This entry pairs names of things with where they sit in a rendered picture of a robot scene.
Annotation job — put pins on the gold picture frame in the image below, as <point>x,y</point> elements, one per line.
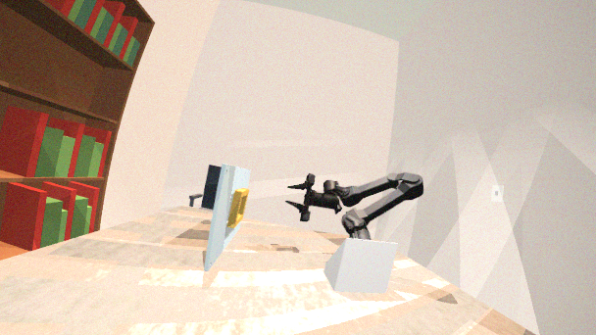
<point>237,207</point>

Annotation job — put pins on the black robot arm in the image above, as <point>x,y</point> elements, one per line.
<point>355,222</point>

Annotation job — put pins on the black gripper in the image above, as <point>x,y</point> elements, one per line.
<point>313,198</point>

